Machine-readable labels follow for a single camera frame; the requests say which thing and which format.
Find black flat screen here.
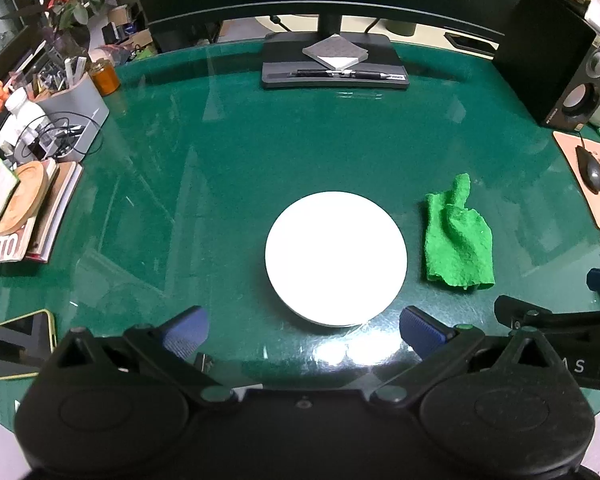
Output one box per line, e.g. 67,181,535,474
0,22,46,93

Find amber jar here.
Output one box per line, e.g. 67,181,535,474
91,60,121,96

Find black pen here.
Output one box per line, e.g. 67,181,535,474
287,69,406,81

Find red lettered magazine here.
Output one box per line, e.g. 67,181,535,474
0,217,37,266

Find white dotted bowl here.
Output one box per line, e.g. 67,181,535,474
265,191,408,328

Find white bottle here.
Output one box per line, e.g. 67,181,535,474
0,87,48,156

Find bunch of pens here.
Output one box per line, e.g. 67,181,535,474
10,52,88,98

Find tan mouse pad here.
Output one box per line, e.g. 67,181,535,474
552,130,600,231

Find green cleaning cloth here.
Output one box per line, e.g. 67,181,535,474
424,173,496,291

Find stack of books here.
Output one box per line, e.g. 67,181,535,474
25,161,83,263

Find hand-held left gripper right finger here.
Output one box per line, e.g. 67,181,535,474
369,305,573,408

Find grey desk organizer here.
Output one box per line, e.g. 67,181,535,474
32,72,110,163

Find black computer mouse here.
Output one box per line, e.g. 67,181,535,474
577,146,600,194

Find black cables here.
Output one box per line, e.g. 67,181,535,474
12,110,103,161

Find grey sticky note pad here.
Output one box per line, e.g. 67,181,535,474
302,34,370,71

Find potted plant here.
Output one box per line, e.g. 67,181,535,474
30,0,128,51

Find smartphone with yellow-green case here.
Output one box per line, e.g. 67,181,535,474
0,309,57,380

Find oval wooden tray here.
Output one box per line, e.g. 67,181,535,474
0,160,51,236

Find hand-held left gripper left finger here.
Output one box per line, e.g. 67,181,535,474
42,305,240,407

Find black speaker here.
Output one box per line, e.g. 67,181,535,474
495,0,600,130

